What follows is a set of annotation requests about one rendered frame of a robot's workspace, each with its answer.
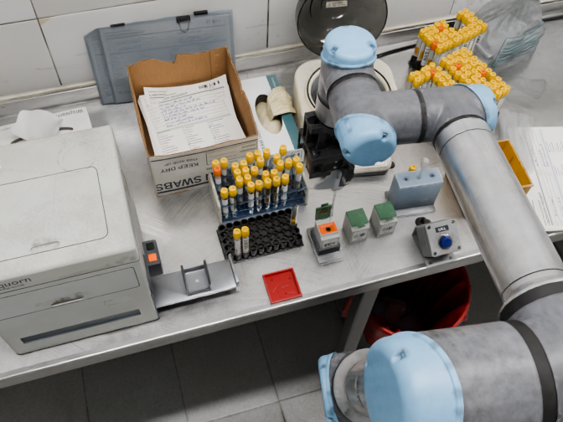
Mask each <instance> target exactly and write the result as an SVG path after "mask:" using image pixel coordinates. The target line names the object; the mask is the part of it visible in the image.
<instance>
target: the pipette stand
mask: <svg viewBox="0 0 563 422"><path fill-rule="evenodd" d="M420 171H421V170H416V171H410V172H399V173H395V175H394V177H393V180H392V183H391V185H390V190H389V191H385V196H386V199H387V201H388V202H389V201H391V203H392V205H393V207H394V209H395V212H396V214H397V217H396V218H399V217H405V216H410V215H416V214H426V213H431V212H435V211H436V209H435V206H434V203H435V201H436V198H437V195H438V194H439V192H440V190H441V187H442V184H443V183H444V181H443V179H442V175H441V174H440V171H439V169H438V167H434V168H428V169H424V170H423V172H422V175H421V178H420V179H419V178H418V176H419V174H420Z"/></svg>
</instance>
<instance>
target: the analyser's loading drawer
mask: <svg viewBox="0 0 563 422"><path fill-rule="evenodd" d="M228 256H229V259H227V260H221V261H217V262H214V263H210V264H207V263H206V260H204V264H203V265H198V266H195V267H191V268H187V269H184V268H183V266H182V265H180V267H181V270H180V271H176V272H173V273H169V274H166V275H160V276H155V277H152V278H151V282H152V289H153V295H152V296H153V299H154V301H155V304H156V308H158V307H161V306H167V305H171V304H174V303H178V302H181V301H187V300H191V299H194V298H198V297H201V296H207V295H211V294H214V293H218V292H221V291H227V290H230V289H234V288H236V290H237V291H239V290H240V282H239V279H238V275H237V273H236V269H235V265H234V261H233V259H232V255H231V254H228ZM195 280H199V282H198V283H196V281H195Z"/></svg>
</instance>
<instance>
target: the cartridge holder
mask: <svg viewBox="0 0 563 422"><path fill-rule="evenodd" d="M313 231H314V227H311V228H308V229H307V235H308V238H309V240H310V243H311V245H312V249H313V251H314V254H315V256H316V258H317V261H318V264H319V265H326V264H329V263H333V262H336V261H339V260H342V259H343V255H342V253H341V250H340V246H341V245H340V243H339V242H338V244H337V245H334V246H330V247H327V248H323V249H320V248H319V245H318V242H317V239H316V236H315V234H314V232H313Z"/></svg>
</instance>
